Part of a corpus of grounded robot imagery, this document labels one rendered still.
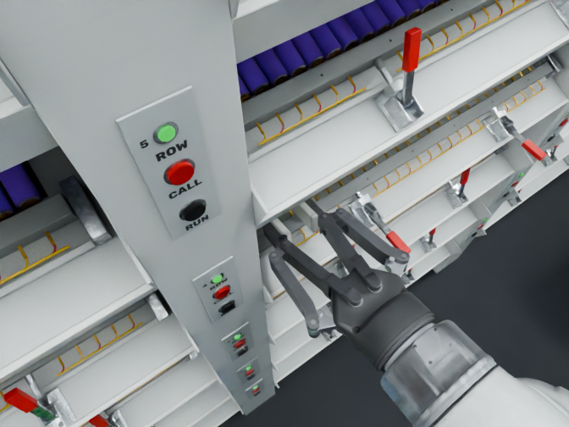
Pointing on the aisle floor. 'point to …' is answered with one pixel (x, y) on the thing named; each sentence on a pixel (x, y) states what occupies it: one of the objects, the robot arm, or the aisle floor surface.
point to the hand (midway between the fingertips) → (284, 213)
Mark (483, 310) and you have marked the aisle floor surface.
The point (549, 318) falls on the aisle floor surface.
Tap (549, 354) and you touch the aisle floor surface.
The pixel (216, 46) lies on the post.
